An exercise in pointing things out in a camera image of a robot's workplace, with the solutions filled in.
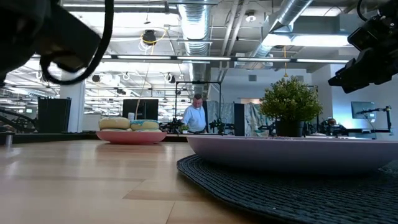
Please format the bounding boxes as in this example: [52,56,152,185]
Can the green bushy plant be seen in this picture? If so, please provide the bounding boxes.
[259,77,323,123]

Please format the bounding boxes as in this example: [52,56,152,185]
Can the black camera cable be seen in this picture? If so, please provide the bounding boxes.
[39,0,114,86]
[356,0,374,22]

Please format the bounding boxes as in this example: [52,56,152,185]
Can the black right camera cable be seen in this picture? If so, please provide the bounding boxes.
[356,0,374,22]

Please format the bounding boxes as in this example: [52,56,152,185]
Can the black background robot equipment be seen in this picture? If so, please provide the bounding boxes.
[0,107,38,133]

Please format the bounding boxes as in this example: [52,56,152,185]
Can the black left camera cable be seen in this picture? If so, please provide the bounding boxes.
[39,0,114,86]

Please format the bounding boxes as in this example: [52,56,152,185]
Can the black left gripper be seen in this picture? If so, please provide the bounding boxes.
[0,0,52,85]

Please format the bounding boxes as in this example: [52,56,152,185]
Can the black plant pot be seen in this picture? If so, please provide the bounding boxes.
[275,119,304,138]

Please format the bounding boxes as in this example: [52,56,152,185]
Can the dark woven round placemat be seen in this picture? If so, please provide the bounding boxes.
[176,154,398,224]

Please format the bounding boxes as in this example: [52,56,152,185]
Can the black desk monitor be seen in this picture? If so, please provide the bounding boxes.
[122,98,159,121]

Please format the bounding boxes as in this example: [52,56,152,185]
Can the grey plastic sheet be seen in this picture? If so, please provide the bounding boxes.
[206,100,270,137]

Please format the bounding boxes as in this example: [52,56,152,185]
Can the yellow hanging cord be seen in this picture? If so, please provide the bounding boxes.
[282,45,289,78]

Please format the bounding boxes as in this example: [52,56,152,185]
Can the white pillar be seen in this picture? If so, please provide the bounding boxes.
[59,79,86,133]

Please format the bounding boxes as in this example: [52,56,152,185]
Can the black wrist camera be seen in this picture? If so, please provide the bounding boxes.
[32,3,102,72]
[347,14,385,52]

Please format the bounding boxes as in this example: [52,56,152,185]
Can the pink plate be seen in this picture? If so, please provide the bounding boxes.
[95,130,168,145]

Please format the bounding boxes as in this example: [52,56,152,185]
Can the black ceiling cable reel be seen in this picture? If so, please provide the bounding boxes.
[142,29,158,46]

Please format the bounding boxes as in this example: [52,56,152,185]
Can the black ribbed panel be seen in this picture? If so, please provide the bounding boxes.
[37,96,72,132]

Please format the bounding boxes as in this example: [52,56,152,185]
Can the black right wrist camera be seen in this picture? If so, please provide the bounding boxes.
[347,14,385,52]

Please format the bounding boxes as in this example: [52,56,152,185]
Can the purple plate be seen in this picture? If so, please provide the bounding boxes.
[186,134,398,175]

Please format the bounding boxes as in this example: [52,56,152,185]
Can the black tower column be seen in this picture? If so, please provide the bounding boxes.
[233,103,246,137]

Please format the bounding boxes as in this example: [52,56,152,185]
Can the person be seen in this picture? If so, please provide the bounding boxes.
[322,117,346,136]
[181,93,206,134]

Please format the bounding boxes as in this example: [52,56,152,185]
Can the grey monitor on arm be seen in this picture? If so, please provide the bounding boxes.
[351,101,376,119]

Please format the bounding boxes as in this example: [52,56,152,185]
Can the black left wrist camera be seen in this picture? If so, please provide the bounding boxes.
[32,3,102,72]

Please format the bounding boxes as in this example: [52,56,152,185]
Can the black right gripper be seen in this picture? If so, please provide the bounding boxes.
[328,27,398,94]

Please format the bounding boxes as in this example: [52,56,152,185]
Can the white ceiling light panel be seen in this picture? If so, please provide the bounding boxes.
[269,33,351,47]

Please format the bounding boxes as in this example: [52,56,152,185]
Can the silver slanted ventilation duct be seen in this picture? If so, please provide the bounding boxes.
[251,0,314,58]

